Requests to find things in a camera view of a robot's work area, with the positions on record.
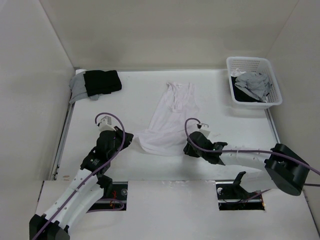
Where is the folded grey tank top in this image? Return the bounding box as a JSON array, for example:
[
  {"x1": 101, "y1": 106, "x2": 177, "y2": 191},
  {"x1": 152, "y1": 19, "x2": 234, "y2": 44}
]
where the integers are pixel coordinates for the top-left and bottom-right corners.
[{"x1": 69, "y1": 71, "x2": 99, "y2": 105}]

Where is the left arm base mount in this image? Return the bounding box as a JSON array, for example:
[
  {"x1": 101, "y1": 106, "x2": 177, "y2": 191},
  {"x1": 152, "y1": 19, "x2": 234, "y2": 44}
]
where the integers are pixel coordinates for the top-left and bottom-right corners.
[{"x1": 87, "y1": 182, "x2": 129, "y2": 213}]

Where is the white garment in basket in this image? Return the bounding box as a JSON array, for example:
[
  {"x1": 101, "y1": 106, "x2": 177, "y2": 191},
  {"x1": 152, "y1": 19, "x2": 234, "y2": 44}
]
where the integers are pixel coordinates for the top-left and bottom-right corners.
[{"x1": 230, "y1": 68, "x2": 246, "y2": 78}]

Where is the grey tank top in basket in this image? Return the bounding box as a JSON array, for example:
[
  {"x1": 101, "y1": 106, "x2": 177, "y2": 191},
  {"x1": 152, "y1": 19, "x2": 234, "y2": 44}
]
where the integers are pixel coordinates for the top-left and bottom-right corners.
[{"x1": 235, "y1": 72, "x2": 272, "y2": 102}]

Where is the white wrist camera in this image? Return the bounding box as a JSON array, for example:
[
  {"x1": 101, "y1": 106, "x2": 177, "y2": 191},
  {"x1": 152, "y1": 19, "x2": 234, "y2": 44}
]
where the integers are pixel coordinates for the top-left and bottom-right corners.
[
  {"x1": 97, "y1": 115, "x2": 115, "y2": 132},
  {"x1": 197, "y1": 123, "x2": 211, "y2": 138}
]

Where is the white tank top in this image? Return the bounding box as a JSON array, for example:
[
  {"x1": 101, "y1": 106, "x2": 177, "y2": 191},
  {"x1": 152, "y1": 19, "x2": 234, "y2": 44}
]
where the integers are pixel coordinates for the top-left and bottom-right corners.
[{"x1": 134, "y1": 82, "x2": 200, "y2": 157}]

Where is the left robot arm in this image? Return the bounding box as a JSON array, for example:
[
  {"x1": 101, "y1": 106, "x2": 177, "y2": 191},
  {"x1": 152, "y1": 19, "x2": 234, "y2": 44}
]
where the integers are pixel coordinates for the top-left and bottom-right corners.
[{"x1": 29, "y1": 127, "x2": 134, "y2": 240}]

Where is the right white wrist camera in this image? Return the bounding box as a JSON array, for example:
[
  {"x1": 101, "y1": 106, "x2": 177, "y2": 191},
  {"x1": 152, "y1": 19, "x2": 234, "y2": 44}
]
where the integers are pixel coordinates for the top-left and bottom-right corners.
[{"x1": 197, "y1": 123, "x2": 211, "y2": 138}]

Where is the black garment in basket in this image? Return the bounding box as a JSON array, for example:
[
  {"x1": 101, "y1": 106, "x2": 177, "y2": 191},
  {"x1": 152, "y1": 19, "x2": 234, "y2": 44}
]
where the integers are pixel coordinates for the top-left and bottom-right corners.
[{"x1": 231, "y1": 76, "x2": 263, "y2": 103}]

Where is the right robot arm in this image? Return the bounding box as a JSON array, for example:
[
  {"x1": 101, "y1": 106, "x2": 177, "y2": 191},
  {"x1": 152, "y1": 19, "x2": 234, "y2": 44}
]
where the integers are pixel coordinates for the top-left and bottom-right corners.
[{"x1": 183, "y1": 131, "x2": 310, "y2": 198}]

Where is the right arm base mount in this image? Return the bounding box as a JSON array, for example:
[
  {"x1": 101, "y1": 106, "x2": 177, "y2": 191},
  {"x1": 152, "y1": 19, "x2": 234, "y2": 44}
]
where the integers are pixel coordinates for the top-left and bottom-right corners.
[{"x1": 215, "y1": 171, "x2": 265, "y2": 211}]

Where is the white plastic basket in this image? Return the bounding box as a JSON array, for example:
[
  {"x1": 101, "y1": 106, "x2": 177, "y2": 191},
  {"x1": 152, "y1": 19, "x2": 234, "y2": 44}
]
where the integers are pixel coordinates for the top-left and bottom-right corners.
[{"x1": 226, "y1": 56, "x2": 283, "y2": 110}]

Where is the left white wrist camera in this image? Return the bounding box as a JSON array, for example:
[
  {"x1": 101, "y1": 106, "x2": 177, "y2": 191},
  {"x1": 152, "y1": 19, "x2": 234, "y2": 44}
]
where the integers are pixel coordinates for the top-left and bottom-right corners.
[{"x1": 97, "y1": 115, "x2": 115, "y2": 132}]

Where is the folded black tank top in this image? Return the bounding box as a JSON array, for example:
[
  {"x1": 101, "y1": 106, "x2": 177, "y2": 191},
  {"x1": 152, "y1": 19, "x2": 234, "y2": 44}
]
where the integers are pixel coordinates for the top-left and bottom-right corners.
[{"x1": 83, "y1": 70, "x2": 122, "y2": 97}]

